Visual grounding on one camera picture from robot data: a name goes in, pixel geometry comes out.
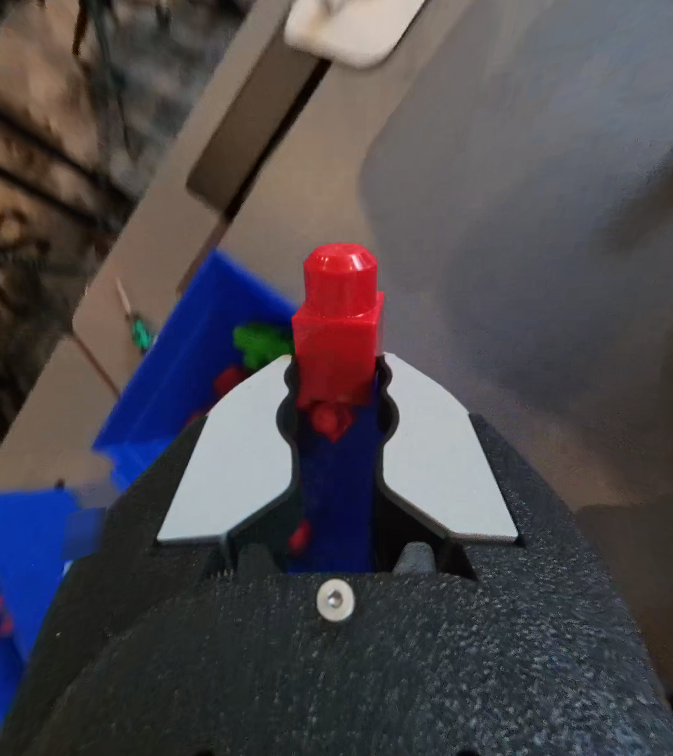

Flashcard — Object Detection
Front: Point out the blue plastic storage bin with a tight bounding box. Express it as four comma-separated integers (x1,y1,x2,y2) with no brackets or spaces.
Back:
0,485,113,756
92,248,378,574

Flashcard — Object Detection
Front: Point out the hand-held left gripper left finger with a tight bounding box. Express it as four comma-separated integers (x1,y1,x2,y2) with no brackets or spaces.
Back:
157,355,304,544

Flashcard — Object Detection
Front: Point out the red single-stud mega block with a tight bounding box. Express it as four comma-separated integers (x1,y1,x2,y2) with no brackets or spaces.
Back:
292,244,386,411

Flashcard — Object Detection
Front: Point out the green-handled screwdriver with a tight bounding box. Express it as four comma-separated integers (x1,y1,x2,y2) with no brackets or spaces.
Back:
118,278,155,354

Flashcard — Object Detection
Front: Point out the heap of assorted mega blocks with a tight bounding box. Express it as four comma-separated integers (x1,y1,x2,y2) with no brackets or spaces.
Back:
183,322,361,556

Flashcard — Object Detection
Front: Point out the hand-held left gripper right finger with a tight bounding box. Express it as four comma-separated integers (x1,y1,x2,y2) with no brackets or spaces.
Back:
375,352,519,542

